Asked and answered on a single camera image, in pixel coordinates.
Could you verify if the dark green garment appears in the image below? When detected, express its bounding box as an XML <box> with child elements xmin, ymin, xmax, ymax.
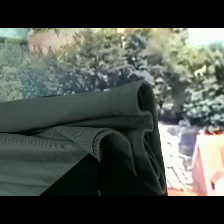
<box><xmin>0</xmin><ymin>79</ymin><xmax>169</xmax><ymax>197</ymax></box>

